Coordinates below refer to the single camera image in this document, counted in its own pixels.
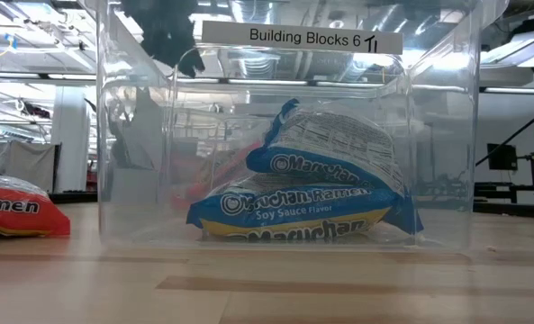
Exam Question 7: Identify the grey cloth cover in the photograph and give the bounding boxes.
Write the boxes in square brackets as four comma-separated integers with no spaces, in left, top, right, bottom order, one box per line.
[0,141,62,194]

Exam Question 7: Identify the ceiling light strip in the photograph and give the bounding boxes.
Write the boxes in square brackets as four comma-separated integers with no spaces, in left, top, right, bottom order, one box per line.
[481,86,534,96]
[176,77,387,87]
[0,70,97,82]

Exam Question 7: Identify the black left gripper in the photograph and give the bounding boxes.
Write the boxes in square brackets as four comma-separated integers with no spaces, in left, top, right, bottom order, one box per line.
[121,0,207,78]

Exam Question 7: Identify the white pillar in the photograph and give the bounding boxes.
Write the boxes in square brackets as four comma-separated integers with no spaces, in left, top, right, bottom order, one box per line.
[51,85,91,194]

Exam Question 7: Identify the white Building Blocks label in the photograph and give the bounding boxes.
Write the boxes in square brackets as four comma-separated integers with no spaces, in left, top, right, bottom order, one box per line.
[228,0,385,80]

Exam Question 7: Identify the blue Maruchan ramen pack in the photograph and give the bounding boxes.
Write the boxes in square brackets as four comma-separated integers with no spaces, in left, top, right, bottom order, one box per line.
[185,177,426,243]
[245,97,406,195]

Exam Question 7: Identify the clear plastic bin with label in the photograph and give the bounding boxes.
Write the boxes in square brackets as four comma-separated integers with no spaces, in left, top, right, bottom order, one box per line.
[79,0,511,253]

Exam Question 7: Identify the black diagonal pole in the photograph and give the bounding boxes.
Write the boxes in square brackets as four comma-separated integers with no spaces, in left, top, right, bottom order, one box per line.
[475,102,534,168]

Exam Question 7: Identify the black equipment stand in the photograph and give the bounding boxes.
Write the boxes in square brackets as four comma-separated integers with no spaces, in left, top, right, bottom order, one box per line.
[473,151,534,204]

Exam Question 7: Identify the orange Maruchan ramen pack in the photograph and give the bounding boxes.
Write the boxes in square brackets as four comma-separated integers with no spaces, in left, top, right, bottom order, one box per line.
[170,139,264,211]
[0,172,72,239]

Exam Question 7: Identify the black monitor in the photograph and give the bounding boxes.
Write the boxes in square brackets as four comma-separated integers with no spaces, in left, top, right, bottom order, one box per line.
[486,142,519,172]

